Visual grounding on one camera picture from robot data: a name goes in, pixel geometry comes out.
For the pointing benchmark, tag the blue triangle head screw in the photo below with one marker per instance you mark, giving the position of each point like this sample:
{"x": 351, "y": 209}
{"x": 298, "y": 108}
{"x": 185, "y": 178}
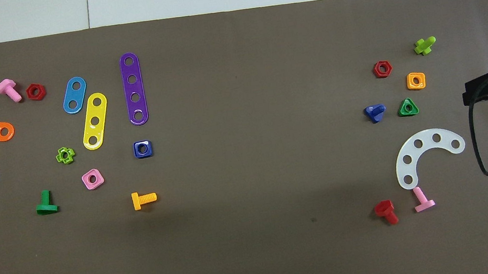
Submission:
{"x": 375, "y": 112}

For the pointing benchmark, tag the blue square nut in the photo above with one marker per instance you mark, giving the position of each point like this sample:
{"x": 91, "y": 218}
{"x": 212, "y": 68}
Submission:
{"x": 143, "y": 149}

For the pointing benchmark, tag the light green cross screw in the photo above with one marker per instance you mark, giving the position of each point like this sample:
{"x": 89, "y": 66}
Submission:
{"x": 424, "y": 46}

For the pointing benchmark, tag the orange square nut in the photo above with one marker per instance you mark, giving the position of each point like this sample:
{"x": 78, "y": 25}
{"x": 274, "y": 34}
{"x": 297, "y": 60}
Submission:
{"x": 411, "y": 81}

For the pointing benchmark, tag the dark green T-head screw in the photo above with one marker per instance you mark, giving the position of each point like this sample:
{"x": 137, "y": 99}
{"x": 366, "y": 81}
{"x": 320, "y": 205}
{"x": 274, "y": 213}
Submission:
{"x": 46, "y": 205}

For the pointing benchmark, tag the green triangle nut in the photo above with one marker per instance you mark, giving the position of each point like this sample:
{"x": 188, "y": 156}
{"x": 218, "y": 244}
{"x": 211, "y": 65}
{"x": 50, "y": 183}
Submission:
{"x": 403, "y": 110}

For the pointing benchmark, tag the pink T-head screw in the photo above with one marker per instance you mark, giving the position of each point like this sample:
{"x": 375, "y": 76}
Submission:
{"x": 423, "y": 201}
{"x": 8, "y": 89}

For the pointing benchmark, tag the light green cross nut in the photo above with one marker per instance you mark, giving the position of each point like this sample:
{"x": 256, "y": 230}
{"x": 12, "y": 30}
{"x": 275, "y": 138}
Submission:
{"x": 59, "y": 156}

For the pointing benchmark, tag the red hexagonal nut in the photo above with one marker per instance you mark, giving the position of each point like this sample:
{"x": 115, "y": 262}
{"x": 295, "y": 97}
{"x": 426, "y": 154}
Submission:
{"x": 32, "y": 92}
{"x": 377, "y": 70}

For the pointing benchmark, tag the pink square nut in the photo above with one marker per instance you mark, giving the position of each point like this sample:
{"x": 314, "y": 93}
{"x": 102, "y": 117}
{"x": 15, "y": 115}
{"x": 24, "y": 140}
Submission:
{"x": 87, "y": 180}

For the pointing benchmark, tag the red hexagonal head screw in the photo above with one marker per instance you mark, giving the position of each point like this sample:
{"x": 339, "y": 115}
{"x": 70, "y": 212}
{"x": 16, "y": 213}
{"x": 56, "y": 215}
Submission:
{"x": 385, "y": 210}

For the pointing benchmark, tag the orange square head screw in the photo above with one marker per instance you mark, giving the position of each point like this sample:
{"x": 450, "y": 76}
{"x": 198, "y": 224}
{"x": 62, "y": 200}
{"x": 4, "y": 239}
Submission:
{"x": 143, "y": 200}

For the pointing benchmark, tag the white curved five-hole plate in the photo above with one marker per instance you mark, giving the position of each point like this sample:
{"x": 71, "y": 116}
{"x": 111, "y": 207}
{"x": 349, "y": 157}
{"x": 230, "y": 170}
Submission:
{"x": 411, "y": 154}

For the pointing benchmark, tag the blue two-hole bar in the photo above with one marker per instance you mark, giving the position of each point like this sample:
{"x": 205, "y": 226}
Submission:
{"x": 74, "y": 95}

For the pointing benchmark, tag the yellow three-hole bar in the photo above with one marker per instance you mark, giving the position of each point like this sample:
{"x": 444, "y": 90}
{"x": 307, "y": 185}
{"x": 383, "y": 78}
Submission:
{"x": 96, "y": 130}

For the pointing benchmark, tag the purple four-hole bar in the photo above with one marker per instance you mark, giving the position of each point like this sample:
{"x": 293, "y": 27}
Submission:
{"x": 133, "y": 88}

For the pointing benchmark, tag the brown paper table mat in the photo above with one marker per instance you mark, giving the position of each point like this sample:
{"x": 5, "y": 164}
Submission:
{"x": 255, "y": 212}

